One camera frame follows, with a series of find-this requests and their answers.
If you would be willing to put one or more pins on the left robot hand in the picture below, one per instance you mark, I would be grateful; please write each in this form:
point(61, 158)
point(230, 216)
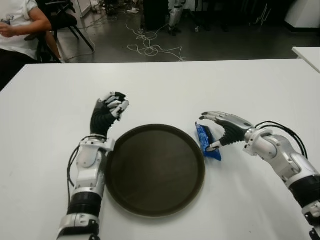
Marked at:
point(100, 120)

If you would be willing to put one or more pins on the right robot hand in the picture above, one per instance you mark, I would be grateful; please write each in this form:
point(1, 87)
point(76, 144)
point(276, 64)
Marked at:
point(232, 130)

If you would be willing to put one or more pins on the blue Oreo packet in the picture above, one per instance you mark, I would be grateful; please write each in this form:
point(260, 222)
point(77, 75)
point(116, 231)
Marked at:
point(203, 136)

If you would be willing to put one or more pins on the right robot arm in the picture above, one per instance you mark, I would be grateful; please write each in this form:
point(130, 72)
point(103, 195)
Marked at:
point(282, 155)

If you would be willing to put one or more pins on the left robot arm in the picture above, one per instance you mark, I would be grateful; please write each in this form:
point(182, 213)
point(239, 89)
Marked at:
point(88, 175)

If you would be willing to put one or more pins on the round brown tray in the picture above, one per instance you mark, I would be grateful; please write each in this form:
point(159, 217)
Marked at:
point(155, 172)

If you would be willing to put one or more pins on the white side table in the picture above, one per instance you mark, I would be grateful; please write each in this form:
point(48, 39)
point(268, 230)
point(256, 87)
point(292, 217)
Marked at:
point(308, 56)

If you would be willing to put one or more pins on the black chair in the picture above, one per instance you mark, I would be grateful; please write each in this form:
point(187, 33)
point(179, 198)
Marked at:
point(63, 18)

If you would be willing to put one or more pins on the white panel board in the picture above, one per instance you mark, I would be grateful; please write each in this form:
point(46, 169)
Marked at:
point(83, 7)

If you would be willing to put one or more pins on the white power strip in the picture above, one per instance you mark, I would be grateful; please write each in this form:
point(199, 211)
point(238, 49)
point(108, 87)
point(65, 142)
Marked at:
point(133, 10)

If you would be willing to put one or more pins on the seated person white shirt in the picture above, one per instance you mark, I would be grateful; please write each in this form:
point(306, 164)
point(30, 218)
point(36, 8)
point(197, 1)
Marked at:
point(17, 40)

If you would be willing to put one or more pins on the black cabinet on casters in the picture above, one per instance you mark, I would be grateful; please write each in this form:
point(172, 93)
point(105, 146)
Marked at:
point(156, 15)

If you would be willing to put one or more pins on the silver humanoid robot legs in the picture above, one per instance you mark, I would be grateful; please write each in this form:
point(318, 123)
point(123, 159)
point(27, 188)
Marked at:
point(175, 17)

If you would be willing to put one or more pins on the white machine housing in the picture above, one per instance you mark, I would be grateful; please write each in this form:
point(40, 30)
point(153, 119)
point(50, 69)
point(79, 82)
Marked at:
point(305, 13)

